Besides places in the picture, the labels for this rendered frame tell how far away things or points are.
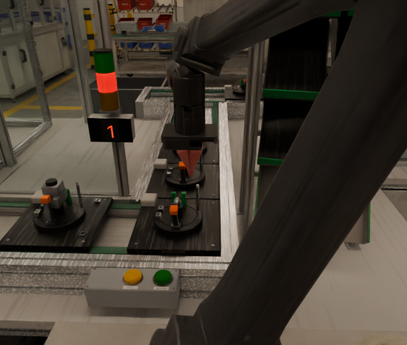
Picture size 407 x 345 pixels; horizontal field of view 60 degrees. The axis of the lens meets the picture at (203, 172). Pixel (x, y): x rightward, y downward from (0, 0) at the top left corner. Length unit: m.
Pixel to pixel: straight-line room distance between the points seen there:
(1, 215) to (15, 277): 0.32
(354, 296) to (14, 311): 0.85
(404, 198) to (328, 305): 0.85
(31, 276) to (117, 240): 0.23
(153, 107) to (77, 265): 1.35
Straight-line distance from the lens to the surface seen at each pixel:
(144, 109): 2.13
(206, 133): 0.65
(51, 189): 1.02
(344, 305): 0.99
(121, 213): 1.14
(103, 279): 0.88
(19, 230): 1.09
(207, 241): 0.93
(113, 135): 1.02
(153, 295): 0.85
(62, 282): 0.99
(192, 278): 0.90
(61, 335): 0.94
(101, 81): 0.98
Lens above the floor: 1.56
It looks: 28 degrees down
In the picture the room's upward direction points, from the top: straight up
